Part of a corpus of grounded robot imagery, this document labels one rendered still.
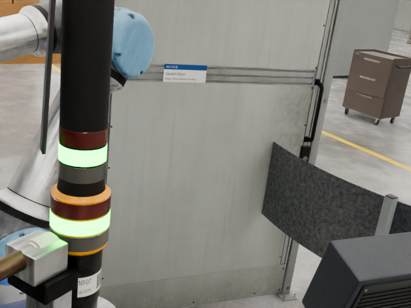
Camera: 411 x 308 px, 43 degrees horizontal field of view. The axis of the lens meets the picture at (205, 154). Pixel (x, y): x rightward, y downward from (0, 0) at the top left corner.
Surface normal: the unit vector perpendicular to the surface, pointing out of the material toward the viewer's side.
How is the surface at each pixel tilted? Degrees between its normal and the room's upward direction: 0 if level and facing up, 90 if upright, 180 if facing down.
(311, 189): 90
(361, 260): 15
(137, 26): 87
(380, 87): 90
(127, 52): 87
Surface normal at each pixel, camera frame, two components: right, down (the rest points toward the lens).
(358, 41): 0.57, 0.34
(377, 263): 0.21, -0.81
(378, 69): -0.79, 0.12
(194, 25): 0.38, 0.35
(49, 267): 0.84, 0.28
